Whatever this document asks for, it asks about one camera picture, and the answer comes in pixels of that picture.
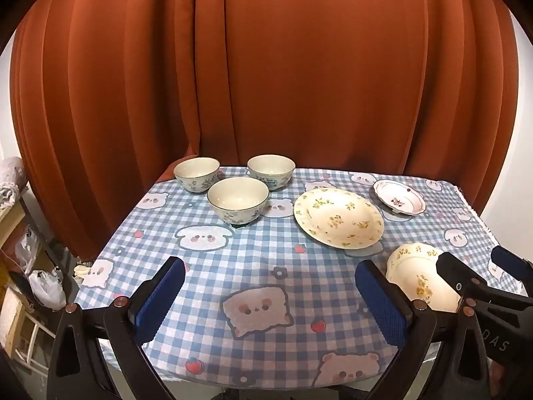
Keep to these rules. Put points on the white blue floral bowl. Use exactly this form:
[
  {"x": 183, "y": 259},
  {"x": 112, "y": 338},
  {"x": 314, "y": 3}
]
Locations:
[
  {"x": 237, "y": 200},
  {"x": 195, "y": 173},
  {"x": 270, "y": 171}
]

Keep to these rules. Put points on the orange curtain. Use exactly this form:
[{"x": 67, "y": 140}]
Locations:
[{"x": 266, "y": 71}]

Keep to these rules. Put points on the white plastic bag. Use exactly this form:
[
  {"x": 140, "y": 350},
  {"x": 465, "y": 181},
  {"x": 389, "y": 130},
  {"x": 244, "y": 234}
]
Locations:
[{"x": 46, "y": 287}]

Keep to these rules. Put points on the scalloped yellow floral deep plate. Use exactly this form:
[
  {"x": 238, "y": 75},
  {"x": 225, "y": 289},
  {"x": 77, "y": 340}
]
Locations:
[{"x": 412, "y": 266}]

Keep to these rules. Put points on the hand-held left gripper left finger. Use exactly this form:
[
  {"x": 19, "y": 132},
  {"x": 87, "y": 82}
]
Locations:
[{"x": 160, "y": 300}]

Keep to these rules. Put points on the clear plastic bag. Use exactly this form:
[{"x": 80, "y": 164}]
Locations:
[{"x": 25, "y": 246}]

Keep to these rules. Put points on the red rimmed white plate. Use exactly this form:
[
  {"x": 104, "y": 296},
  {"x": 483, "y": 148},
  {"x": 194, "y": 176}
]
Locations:
[{"x": 399, "y": 196}]

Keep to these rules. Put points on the blue checked cartoon tablecloth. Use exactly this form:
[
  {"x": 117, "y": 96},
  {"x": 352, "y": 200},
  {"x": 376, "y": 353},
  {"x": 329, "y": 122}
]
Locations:
[{"x": 266, "y": 250}]

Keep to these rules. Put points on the grey wrapped bundle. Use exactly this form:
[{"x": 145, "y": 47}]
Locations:
[{"x": 10, "y": 179}]

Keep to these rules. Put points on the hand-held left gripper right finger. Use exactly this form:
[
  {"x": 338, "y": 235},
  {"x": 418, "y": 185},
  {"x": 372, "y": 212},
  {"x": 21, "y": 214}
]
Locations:
[{"x": 383, "y": 304}]

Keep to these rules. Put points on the wooden shelf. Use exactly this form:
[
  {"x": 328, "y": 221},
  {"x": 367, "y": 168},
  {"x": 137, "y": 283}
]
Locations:
[{"x": 12, "y": 300}]

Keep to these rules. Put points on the large yellow floral plate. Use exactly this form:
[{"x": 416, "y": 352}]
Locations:
[{"x": 337, "y": 216}]

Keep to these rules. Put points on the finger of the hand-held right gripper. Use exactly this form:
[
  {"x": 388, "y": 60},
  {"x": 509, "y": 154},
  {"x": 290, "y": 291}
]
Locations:
[
  {"x": 506, "y": 258},
  {"x": 454, "y": 271}
]

